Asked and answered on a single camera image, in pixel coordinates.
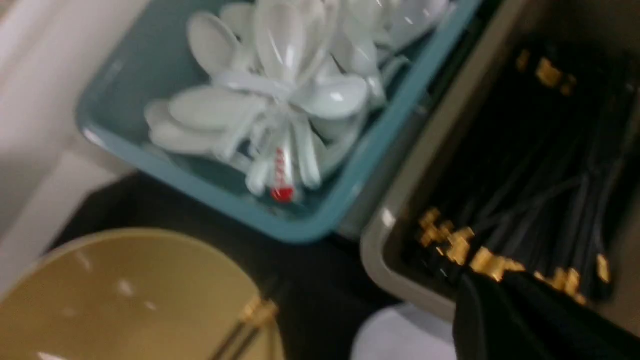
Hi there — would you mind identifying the upper white square dish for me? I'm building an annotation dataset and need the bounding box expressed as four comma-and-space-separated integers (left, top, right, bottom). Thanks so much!
350, 303, 457, 360

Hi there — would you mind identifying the pile of black chopsticks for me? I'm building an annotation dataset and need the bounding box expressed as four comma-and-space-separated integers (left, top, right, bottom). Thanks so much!
400, 37, 639, 305

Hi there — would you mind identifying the brown plastic bin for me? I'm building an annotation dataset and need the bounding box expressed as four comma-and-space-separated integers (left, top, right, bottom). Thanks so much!
359, 0, 639, 324

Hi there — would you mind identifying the large white plastic tub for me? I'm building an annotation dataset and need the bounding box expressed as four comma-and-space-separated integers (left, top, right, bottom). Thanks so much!
0, 0, 147, 293

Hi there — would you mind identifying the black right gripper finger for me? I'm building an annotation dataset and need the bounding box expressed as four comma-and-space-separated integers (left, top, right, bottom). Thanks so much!
452, 272, 640, 360

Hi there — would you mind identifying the yellow noodle bowl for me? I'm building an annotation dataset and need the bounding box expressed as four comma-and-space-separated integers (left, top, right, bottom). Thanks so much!
0, 228, 259, 360

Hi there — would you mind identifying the pile of white spoons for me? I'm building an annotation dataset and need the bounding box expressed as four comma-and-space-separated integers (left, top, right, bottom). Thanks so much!
144, 0, 454, 204

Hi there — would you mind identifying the teal plastic bin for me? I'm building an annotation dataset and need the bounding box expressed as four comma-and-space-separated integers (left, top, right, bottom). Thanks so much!
76, 0, 499, 244

